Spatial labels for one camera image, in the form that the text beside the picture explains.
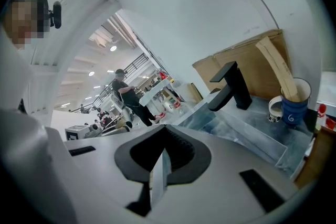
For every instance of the white table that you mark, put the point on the white table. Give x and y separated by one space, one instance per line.
157 91

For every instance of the large cardboard panel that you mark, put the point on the large cardboard panel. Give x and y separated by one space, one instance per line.
236 60

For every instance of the white box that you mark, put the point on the white box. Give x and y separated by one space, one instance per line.
183 91

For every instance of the narrow cardboard box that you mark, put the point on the narrow cardboard box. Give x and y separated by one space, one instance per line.
197 92

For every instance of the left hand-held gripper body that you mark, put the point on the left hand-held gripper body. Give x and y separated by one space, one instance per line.
72 133

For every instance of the person's head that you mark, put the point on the person's head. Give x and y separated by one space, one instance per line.
23 18

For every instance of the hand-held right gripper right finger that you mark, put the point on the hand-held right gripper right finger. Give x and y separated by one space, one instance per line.
223 191

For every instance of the blue mug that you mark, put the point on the blue mug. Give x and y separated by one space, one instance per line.
295 110

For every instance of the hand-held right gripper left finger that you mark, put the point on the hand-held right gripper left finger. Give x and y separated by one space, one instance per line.
105 165

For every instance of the black faucet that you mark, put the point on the black faucet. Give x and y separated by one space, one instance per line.
239 89

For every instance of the black head-worn camera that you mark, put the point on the black head-worn camera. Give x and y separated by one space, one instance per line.
56 15

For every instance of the black metal railing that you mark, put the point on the black metal railing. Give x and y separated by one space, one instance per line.
136 60

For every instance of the wooden spatula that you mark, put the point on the wooden spatula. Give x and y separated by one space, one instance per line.
281 68

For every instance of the grey marble sink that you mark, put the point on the grey marble sink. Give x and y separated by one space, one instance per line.
257 123

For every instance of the wooden side table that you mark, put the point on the wooden side table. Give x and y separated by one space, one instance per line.
320 157

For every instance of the small red object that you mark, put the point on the small red object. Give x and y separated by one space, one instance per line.
330 123

